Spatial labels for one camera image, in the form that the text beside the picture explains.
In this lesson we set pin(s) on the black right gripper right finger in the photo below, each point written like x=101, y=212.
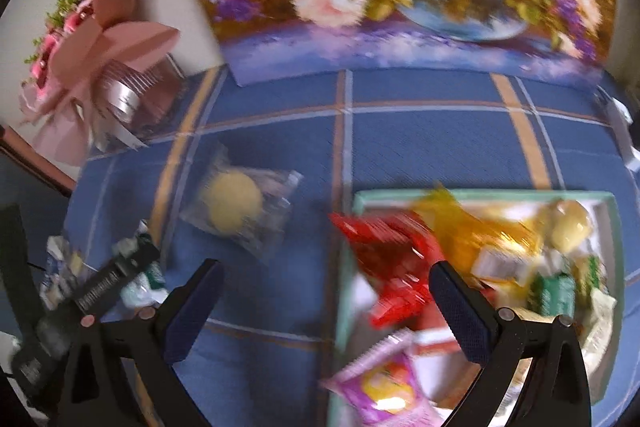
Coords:
x=555, y=392

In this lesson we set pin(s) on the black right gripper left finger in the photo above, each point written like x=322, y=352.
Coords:
x=95, y=389

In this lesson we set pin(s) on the cream white snack pack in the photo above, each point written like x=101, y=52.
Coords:
x=598, y=329

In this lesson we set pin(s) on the dark green snack pack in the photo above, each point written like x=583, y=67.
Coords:
x=552, y=296

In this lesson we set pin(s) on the green white cookie pack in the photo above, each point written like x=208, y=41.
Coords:
x=589, y=274

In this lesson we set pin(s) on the purple snack pack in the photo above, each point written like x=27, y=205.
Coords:
x=382, y=387

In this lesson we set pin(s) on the small red snack pack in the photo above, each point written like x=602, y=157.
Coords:
x=396, y=250

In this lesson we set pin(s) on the blue white crumpled wrappers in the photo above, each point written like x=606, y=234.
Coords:
x=65, y=270

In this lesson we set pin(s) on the grey green snack pack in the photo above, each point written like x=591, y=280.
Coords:
x=148, y=288

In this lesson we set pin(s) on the dark red box pack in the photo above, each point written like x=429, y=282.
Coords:
x=432, y=335

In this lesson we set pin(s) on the white tray with teal rim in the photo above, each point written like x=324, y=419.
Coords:
x=438, y=373

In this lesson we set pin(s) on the yellow wrapped pastry pack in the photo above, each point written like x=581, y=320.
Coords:
x=487, y=248

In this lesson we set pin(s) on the pale yellow wrapped ball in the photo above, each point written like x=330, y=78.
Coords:
x=570, y=225

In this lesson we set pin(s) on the blue plaid tablecloth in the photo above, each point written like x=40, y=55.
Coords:
x=259, y=360

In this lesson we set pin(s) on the clear wrapped round pastry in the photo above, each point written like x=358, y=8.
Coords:
x=248, y=206

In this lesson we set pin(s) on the pink flower bouquet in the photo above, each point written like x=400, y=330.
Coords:
x=98, y=75

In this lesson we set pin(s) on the white power strip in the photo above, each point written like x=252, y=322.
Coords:
x=621, y=122

